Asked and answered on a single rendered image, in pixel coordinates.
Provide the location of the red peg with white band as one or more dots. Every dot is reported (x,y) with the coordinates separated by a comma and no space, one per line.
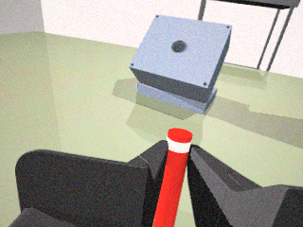
(179,144)

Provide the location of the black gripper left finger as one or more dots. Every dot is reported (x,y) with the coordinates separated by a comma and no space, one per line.
(93,187)

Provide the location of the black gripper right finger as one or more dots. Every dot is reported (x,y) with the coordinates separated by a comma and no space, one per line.
(222,197)

